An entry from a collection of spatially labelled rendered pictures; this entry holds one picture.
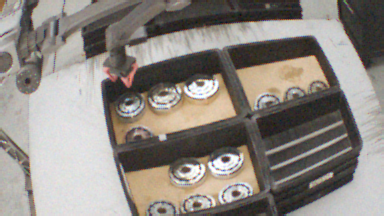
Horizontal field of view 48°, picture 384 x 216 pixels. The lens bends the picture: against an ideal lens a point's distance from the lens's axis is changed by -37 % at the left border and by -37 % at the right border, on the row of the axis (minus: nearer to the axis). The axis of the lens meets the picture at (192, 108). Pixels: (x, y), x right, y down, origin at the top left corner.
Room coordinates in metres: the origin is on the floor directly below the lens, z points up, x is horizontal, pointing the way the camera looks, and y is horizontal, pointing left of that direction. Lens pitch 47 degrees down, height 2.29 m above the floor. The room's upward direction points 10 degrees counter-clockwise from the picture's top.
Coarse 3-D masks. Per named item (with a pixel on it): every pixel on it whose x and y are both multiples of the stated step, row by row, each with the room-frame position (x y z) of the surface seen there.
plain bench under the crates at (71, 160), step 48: (144, 48) 1.82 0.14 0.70; (192, 48) 1.76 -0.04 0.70; (336, 48) 1.69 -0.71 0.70; (48, 96) 1.70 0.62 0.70; (96, 96) 1.62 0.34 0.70; (48, 144) 1.41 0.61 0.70; (96, 144) 1.38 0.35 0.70; (48, 192) 1.15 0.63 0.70; (96, 192) 1.16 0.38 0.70; (336, 192) 0.93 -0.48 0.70
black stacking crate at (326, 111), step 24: (336, 96) 1.22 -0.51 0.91; (264, 120) 1.19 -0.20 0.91; (288, 120) 1.20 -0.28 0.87; (312, 120) 1.21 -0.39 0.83; (336, 120) 1.18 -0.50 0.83; (264, 144) 1.16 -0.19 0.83; (312, 144) 1.10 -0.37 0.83; (336, 144) 1.07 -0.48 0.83; (288, 168) 1.04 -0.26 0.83; (336, 168) 0.93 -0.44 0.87; (288, 192) 0.92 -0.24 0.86
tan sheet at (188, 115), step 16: (144, 96) 1.44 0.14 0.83; (224, 96) 1.38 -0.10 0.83; (112, 112) 1.40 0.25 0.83; (176, 112) 1.35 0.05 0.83; (192, 112) 1.34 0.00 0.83; (208, 112) 1.33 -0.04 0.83; (224, 112) 1.32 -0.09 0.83; (128, 128) 1.32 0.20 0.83; (160, 128) 1.30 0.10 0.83; (176, 128) 1.29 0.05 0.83
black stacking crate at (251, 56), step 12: (240, 48) 1.49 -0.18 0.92; (252, 48) 1.49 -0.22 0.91; (264, 48) 1.50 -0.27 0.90; (276, 48) 1.50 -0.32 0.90; (288, 48) 1.51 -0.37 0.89; (300, 48) 1.51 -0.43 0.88; (312, 48) 1.52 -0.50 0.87; (240, 60) 1.49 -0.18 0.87; (252, 60) 1.49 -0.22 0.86; (264, 60) 1.50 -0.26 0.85; (276, 60) 1.50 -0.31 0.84; (324, 60) 1.40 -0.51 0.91; (324, 72) 1.41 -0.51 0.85; (336, 84) 1.27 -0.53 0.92
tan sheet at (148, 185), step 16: (128, 176) 1.13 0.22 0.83; (144, 176) 1.12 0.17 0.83; (160, 176) 1.12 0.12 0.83; (208, 176) 1.09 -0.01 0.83; (240, 176) 1.06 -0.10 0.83; (144, 192) 1.06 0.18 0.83; (160, 192) 1.05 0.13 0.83; (176, 192) 1.04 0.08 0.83; (192, 192) 1.04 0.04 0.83; (208, 192) 1.03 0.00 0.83; (256, 192) 0.98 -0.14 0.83; (144, 208) 0.99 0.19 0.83
